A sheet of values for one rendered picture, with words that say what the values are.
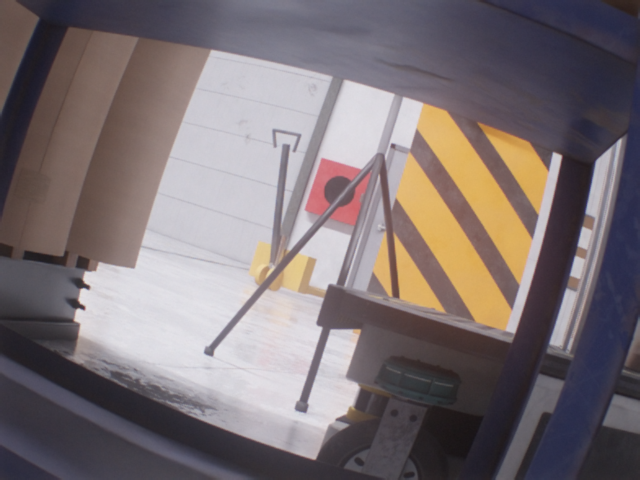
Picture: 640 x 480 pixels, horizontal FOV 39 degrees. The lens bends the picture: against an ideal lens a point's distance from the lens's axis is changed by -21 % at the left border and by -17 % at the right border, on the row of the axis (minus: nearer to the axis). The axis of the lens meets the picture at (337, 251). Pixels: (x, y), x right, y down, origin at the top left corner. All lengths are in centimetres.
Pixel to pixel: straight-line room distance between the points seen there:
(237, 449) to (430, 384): 35
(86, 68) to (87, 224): 44
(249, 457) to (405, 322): 31
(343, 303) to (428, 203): 517
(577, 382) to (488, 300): 581
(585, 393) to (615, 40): 21
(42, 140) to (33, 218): 13
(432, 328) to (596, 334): 68
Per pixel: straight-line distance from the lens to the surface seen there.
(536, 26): 56
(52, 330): 206
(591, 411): 53
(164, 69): 197
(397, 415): 127
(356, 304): 120
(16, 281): 186
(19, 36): 132
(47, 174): 157
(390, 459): 128
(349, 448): 130
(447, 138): 643
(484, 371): 141
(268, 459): 97
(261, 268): 888
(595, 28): 55
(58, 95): 155
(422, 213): 638
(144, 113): 195
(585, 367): 53
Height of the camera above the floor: 34
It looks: 1 degrees up
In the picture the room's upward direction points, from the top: 18 degrees clockwise
